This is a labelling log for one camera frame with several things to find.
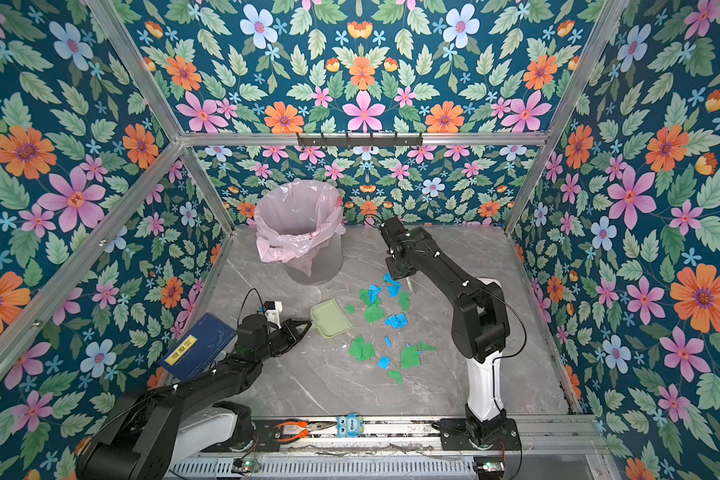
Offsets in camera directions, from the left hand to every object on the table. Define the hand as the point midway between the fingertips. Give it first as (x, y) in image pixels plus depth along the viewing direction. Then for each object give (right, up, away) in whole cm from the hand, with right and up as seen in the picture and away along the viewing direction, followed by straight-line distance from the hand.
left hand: (314, 318), depth 84 cm
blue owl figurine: (+12, -25, -11) cm, 29 cm away
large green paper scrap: (+14, -11, +4) cm, 18 cm away
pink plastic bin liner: (-11, +30, +16) cm, 36 cm away
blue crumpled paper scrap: (+24, -3, +9) cm, 26 cm away
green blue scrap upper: (+16, +4, +16) cm, 23 cm away
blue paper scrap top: (+24, +6, +17) cm, 30 cm away
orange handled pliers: (0, -26, -9) cm, 27 cm away
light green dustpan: (+3, -2, +9) cm, 10 cm away
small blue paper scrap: (+20, -13, +2) cm, 24 cm away
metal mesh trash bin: (-1, +16, +24) cm, 28 cm away
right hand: (+27, +14, +8) cm, 31 cm away
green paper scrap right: (+28, -11, +3) cm, 30 cm away
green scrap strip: (+27, +3, +14) cm, 31 cm away
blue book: (-35, -10, +4) cm, 37 cm away
